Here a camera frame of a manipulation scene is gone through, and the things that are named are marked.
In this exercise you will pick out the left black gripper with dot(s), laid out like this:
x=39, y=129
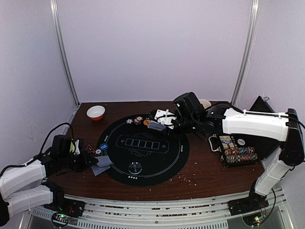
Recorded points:
x=85, y=163

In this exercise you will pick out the blue patterned card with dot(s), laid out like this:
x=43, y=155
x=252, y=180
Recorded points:
x=104, y=161
x=99, y=170

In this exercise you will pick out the grey card deck box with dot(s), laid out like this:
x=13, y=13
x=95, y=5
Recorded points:
x=156, y=126

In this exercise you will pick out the blue small blind button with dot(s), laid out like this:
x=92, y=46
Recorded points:
x=103, y=147

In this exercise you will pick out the cream ceramic mug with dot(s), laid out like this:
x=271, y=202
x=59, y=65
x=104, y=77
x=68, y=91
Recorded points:
x=205, y=103

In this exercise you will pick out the red poker chip stack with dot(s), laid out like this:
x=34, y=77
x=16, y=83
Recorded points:
x=138, y=120

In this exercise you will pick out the white blue poker chip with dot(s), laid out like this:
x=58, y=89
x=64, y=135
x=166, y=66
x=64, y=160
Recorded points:
x=129, y=121

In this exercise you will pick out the orange big blind button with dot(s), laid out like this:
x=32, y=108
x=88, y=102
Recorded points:
x=146, y=122

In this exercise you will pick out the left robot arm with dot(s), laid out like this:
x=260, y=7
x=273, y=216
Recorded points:
x=24, y=187

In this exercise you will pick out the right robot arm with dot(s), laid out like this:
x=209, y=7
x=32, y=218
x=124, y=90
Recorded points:
x=191, y=116

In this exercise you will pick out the red black triangle token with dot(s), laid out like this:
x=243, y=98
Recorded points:
x=90, y=149

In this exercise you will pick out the round black poker mat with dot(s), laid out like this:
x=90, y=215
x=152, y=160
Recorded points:
x=142, y=156

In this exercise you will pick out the orange white bowl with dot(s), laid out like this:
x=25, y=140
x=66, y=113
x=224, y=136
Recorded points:
x=96, y=113

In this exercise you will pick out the black poker chip case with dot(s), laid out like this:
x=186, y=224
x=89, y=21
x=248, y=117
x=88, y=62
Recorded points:
x=242, y=150

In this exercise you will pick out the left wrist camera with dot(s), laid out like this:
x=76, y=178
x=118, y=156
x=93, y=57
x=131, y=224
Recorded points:
x=76, y=146

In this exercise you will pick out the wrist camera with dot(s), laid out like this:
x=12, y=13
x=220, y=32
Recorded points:
x=76, y=146
x=164, y=117

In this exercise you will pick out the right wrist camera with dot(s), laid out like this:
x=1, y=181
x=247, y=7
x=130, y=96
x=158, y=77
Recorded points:
x=164, y=117

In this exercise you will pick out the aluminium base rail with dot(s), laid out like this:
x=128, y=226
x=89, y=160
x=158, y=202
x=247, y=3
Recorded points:
x=198, y=213

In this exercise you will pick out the right aluminium frame post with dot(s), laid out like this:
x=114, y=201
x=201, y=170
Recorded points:
x=249, y=43

